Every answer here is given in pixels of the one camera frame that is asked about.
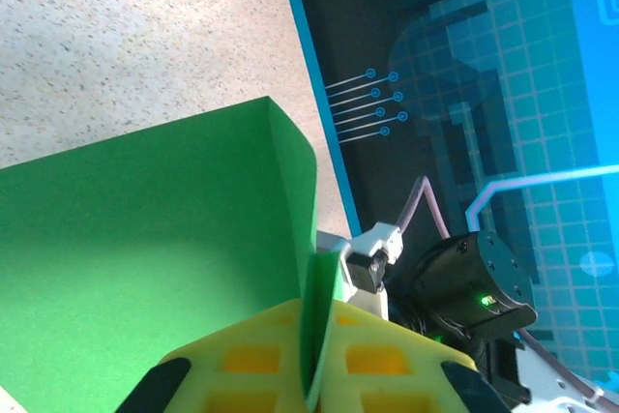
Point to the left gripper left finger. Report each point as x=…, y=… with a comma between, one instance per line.
x=242, y=384

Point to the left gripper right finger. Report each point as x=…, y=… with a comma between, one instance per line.
x=387, y=384

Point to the green paper sheet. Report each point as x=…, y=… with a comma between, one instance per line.
x=145, y=215

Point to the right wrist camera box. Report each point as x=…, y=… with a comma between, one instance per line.
x=382, y=239

